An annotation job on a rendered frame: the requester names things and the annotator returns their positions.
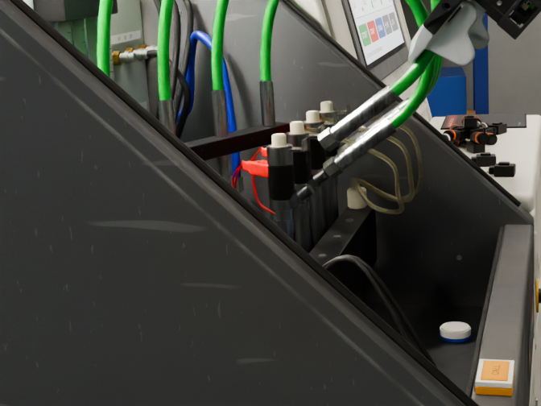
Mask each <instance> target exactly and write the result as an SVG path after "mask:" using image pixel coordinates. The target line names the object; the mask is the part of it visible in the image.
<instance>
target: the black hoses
mask: <svg viewBox="0 0 541 406"><path fill-rule="evenodd" d="M153 2H154V4H155V7H156V9H157V12H158V16H160V9H161V1H160V0H153ZM183 2H184V5H185V7H186V11H187V21H188V24H187V35H186V42H185V48H184V57H183V62H182V66H181V70H179V69H178V67H179V59H180V38H181V24H180V12H179V8H178V5H177V3H176V0H174V4H173V9H172V13H173V19H174V46H173V56H172V61H171V60H170V59H169V69H170V70H171V76H170V87H171V99H172V100H173V99H174V94H175V89H176V79H178V81H179V82H178V86H177V90H176V97H175V100H174V105H173V108H174V116H175V125H176V119H177V116H178V113H179V109H180V103H181V98H182V95H183V91H184V106H183V109H182V112H181V115H180V119H179V122H178V125H177V128H176V137H177V138H178V139H180V137H181V134H182V131H183V128H184V124H185V121H186V118H187V116H188V111H189V108H190V104H191V92H190V88H189V86H188V83H187V81H186V80H185V79H186V76H187V71H188V63H189V58H190V54H191V49H192V45H191V40H190V36H191V34H192V33H193V26H194V18H193V9H192V4H191V2H190V0H183ZM150 56H157V57H158V50H149V51H147V57H150ZM155 118H156V119H158V120H159V107H158V103H157V110H156V115H155Z"/></svg>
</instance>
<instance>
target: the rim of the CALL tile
mask: <svg viewBox="0 0 541 406"><path fill-rule="evenodd" d="M484 360H488V361H505V362H510V368H509V374H508V381H493V380H481V372H482V367H483V362H484ZM513 378H514V360H497V359H480V360H479V364H478V368H477V377H476V381H475V386H476V387H502V388H512V385H513Z"/></svg>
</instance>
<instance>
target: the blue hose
mask: <svg viewBox="0 0 541 406"><path fill-rule="evenodd" d="M190 40H191V45H192V49H191V54H190V58H189V63H188V71H187V76H186V81H187V83H188V86H189V88H190V92H191V104H190V108H189V111H188V115H189V114H190V113H191V111H192V107H193V102H194V93H195V56H196V45H197V41H198V40H200V41H202V42H203V43H204V44H206V45H207V46H208V47H209V49H210V50H211V51H212V38H211V37H210V36H208V35H207V34H205V33H204V32H202V31H194V32H193V33H192V34H191V36H190ZM223 83H224V90H225V96H226V105H227V118H228V129H229V132H233V131H236V130H237V125H236V119H235V113H234V107H233V96H232V91H231V86H230V81H229V74H228V70H227V67H226V63H225V58H224V57H223ZM181 112H182V110H181V111H180V112H179V113H178V116H177V119H176V123H178V122H179V119H180V115H181ZM231 156H232V167H233V174H234V172H235V171H236V169H237V167H238V166H239V165H240V164H241V160H240V152H238V153H234V154H231Z"/></svg>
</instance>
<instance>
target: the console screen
mask: <svg viewBox="0 0 541 406"><path fill-rule="evenodd" d="M341 3H342V6H343V9H344V12H345V17H346V20H347V23H348V26H349V31H350V35H351V37H352V41H353V46H354V48H355V52H356V54H357V59H358V61H359V62H360V63H362V64H363V65H364V66H365V67H366V68H367V69H369V70H370V71H371V72H372V73H373V74H374V75H375V76H376V77H377V78H378V79H379V80H381V81H382V80H383V79H385V78H386V77H387V76H389V75H390V74H391V73H392V72H393V71H395V70H396V69H397V68H399V67H400V66H401V65H403V64H404V63H406V62H407V61H408V55H409V51H408V48H407V42H406V40H405V36H404V33H403V28H402V25H401V22H400V18H399V13H398V11H397V7H396V4H395V1H394V0H341Z"/></svg>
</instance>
